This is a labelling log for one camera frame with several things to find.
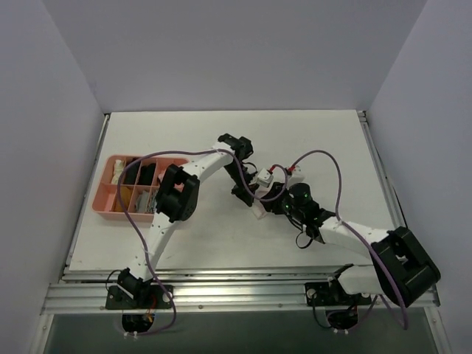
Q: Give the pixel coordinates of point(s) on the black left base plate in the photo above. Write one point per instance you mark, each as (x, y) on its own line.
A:
(120, 299)

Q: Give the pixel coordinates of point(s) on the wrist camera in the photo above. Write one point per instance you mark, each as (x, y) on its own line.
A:
(294, 170)
(264, 178)

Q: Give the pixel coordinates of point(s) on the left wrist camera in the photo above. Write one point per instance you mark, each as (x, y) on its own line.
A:
(264, 178)

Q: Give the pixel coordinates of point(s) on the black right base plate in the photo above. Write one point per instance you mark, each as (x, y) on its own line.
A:
(323, 294)

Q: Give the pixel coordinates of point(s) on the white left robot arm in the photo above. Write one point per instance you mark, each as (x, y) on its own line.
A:
(177, 200)

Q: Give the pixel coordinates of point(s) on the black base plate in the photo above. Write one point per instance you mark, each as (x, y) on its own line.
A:
(323, 294)
(120, 299)

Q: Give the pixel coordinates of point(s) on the black rolled cloth in tray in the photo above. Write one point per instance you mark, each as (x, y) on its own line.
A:
(132, 169)

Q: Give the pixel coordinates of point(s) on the pink plastic organizer tray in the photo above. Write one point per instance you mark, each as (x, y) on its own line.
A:
(106, 192)

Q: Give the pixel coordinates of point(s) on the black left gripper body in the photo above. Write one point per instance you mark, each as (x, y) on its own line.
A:
(241, 187)

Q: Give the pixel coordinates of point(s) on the white rolled cloth in tray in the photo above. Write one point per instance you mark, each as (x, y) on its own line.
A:
(119, 166)

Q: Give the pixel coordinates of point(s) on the grey rolled cloth in tray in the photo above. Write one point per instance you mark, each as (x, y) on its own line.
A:
(146, 202)

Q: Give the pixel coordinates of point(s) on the orange rolled cloth in tray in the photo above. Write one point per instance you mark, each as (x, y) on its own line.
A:
(123, 199)

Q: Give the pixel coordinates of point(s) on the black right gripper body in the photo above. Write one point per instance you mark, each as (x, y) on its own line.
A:
(269, 201)

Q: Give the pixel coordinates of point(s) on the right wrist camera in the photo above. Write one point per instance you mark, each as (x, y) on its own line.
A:
(294, 170)

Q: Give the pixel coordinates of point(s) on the aluminium frame rail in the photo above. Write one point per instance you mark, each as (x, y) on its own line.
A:
(188, 296)

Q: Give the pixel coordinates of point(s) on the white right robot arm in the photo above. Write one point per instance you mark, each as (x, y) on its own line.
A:
(401, 268)

